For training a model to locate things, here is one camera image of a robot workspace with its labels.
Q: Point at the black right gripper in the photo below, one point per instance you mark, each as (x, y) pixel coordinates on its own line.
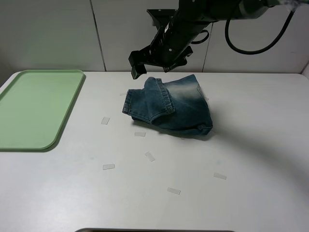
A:
(168, 50)

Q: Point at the blue children's denim shorts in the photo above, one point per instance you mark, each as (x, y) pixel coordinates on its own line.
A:
(178, 106)

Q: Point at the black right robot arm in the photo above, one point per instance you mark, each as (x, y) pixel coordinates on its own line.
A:
(178, 28)

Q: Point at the light green plastic tray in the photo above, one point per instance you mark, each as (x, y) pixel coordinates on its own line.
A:
(35, 106)

